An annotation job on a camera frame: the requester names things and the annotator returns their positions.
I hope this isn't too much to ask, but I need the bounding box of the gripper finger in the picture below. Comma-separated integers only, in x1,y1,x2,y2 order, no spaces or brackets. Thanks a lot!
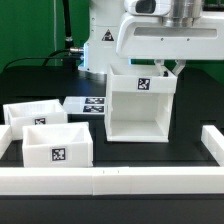
155,59,168,77
172,60,186,76

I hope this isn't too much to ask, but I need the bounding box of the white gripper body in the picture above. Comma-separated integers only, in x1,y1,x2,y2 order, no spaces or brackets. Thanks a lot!
116,0,224,60

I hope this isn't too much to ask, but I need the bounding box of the white drawer cabinet frame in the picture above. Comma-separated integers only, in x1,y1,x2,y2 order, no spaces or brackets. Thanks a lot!
104,64,177,142

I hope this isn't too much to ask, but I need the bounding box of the white front drawer box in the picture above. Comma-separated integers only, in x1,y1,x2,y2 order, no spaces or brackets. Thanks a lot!
22,122,93,168

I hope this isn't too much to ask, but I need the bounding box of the white drawer box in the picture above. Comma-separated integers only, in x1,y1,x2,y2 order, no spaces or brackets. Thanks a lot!
22,122,93,168
3,99,68,140

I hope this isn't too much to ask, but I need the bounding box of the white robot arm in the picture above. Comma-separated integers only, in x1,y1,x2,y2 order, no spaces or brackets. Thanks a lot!
79,0,224,74

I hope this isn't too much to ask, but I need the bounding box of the white rear drawer box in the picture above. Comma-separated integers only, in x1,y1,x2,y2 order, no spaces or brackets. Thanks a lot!
3,99,68,140

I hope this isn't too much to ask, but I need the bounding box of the black pole with connector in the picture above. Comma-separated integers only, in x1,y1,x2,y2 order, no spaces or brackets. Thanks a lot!
62,0,84,70

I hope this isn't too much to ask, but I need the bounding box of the white right fence rail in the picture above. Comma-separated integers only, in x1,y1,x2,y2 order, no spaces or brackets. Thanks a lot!
201,125,224,167

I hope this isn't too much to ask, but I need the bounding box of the white fence rail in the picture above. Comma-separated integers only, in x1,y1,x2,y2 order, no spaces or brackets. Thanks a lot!
0,125,12,159
201,125,224,167
0,167,224,195

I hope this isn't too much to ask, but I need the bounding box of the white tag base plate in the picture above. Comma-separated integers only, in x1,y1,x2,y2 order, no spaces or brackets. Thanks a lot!
63,96,105,115

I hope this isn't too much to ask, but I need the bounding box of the black cable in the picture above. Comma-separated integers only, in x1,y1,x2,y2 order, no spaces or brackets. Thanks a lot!
2,49,84,73

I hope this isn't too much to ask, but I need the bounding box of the white front fence rail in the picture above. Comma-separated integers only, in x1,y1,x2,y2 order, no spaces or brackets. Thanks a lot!
0,167,224,195

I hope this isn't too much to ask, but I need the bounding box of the white left fence rail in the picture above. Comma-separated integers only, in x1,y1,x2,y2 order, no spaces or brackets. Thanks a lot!
0,125,12,159

